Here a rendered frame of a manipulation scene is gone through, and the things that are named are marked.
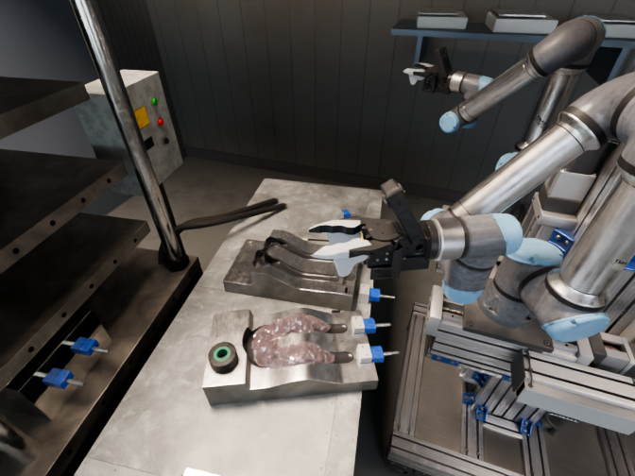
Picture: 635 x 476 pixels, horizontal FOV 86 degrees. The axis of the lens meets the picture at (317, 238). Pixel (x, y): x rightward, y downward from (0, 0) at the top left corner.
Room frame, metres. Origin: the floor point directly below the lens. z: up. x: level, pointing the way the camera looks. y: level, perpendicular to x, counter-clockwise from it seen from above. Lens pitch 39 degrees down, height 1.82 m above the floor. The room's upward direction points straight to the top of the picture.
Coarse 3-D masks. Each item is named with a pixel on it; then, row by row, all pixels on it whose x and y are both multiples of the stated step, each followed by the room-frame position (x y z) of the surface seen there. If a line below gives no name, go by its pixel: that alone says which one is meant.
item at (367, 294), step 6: (360, 288) 0.88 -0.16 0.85; (366, 288) 0.88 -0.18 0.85; (372, 288) 0.89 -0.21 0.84; (360, 294) 0.85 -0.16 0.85; (366, 294) 0.85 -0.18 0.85; (372, 294) 0.86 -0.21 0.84; (378, 294) 0.86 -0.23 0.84; (360, 300) 0.85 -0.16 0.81; (366, 300) 0.85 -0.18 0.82; (372, 300) 0.85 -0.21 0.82; (378, 300) 0.84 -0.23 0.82
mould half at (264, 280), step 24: (288, 240) 1.08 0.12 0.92; (240, 264) 1.00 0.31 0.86; (264, 264) 0.92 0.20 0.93; (288, 264) 0.95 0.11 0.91; (312, 264) 0.97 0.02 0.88; (240, 288) 0.89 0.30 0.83; (264, 288) 0.88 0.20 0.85; (288, 288) 0.86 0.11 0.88; (312, 288) 0.85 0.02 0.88; (336, 288) 0.84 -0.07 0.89
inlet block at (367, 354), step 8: (360, 344) 0.62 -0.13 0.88; (368, 344) 0.62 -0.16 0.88; (360, 352) 0.59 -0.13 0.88; (368, 352) 0.59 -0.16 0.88; (376, 352) 0.60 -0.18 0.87; (384, 352) 0.60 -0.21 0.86; (392, 352) 0.60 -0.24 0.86; (360, 360) 0.57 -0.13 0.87; (368, 360) 0.57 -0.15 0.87; (376, 360) 0.58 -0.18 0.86
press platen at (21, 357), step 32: (64, 224) 1.03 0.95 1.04; (96, 224) 1.03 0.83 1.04; (128, 224) 1.03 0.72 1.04; (32, 256) 0.85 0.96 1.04; (64, 256) 0.85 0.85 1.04; (96, 256) 0.85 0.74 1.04; (0, 288) 0.71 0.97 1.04; (32, 288) 0.71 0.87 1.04; (64, 288) 0.71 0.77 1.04; (96, 288) 0.75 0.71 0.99; (0, 320) 0.59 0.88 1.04; (32, 320) 0.59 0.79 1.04; (64, 320) 0.62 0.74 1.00; (0, 352) 0.49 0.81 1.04; (32, 352) 0.51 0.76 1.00; (0, 384) 0.42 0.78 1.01
